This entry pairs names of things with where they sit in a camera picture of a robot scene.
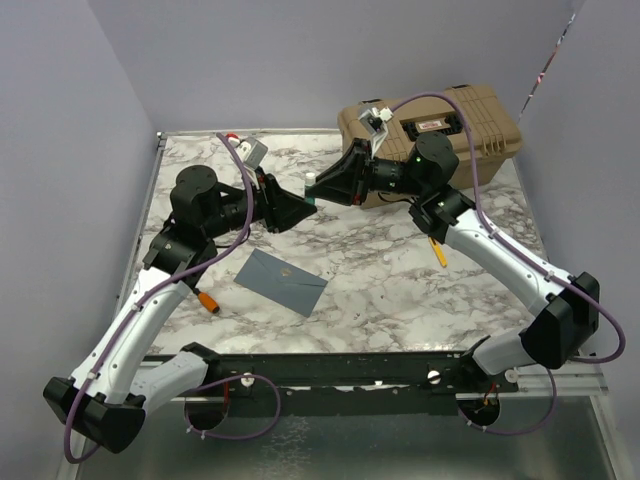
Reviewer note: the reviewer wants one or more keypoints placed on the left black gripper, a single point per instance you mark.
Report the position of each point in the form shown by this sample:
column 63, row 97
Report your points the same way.
column 280, row 209

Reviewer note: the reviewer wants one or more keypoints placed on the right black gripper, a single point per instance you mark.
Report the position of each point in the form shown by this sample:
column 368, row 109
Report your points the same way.
column 347, row 181

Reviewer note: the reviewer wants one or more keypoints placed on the green white glue stick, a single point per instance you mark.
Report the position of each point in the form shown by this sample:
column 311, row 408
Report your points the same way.
column 310, row 181

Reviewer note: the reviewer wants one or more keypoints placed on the grey blue envelope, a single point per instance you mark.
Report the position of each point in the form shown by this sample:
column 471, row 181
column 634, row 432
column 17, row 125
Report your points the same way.
column 281, row 282

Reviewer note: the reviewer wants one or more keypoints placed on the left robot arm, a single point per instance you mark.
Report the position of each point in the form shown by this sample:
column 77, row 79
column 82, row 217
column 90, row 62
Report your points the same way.
column 102, row 399

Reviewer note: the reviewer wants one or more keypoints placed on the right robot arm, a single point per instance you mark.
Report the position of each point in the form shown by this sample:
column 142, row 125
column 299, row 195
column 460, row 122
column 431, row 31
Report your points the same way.
column 562, row 304

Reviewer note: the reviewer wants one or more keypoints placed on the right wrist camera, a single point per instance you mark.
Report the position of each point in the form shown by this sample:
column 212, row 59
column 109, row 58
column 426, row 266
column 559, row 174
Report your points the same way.
column 375, row 120

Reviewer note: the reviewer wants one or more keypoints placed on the orange handled screwdriver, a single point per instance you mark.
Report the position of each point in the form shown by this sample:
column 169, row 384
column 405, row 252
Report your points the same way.
column 207, row 301

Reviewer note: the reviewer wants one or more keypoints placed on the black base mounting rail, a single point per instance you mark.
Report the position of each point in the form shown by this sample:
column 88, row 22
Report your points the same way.
column 346, row 384

